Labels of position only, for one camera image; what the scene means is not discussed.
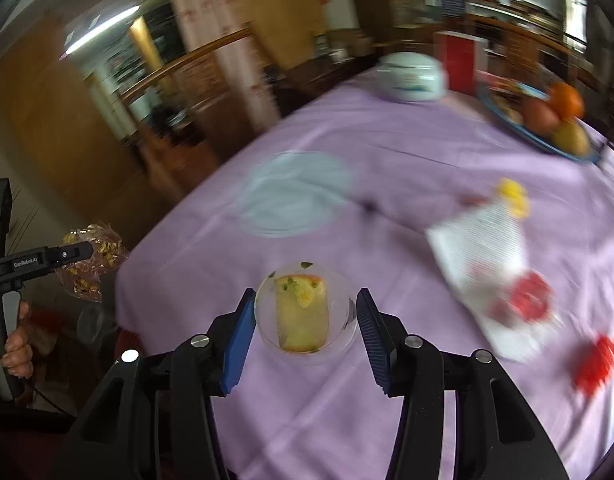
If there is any clear cup with cake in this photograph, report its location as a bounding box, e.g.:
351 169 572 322
255 261 358 365

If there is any floral clear plastic bag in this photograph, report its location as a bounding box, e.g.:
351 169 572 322
55 223 129 302

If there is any white plastic wrapper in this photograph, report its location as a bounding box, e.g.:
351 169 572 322
426 200 561 363

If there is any person's left hand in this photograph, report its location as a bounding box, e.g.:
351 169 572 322
1 300 34 379

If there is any purple tablecloth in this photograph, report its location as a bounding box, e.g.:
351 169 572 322
116 73 614 479

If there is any yellow yarn doll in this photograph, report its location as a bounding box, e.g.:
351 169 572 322
459 176 531 220

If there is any wooden armchair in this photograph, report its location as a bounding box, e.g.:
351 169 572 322
119 24 275 204

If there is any white ceramic lidded jar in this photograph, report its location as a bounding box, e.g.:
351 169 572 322
375 52 447 103

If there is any wooden side desk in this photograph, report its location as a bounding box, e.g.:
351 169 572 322
272 53 379 116

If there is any blue fruit plate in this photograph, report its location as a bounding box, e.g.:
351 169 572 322
476 78 600 164

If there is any red apple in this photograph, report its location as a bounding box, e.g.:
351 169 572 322
521 98 561 138

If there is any yellow pear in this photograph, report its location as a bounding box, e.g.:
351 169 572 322
551 120 592 157

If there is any red box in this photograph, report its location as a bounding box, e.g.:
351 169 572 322
434 30 487 96

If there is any orange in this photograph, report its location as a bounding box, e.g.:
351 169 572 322
548 81 585 120

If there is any pink floral curtain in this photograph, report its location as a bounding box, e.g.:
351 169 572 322
166 0 283 134

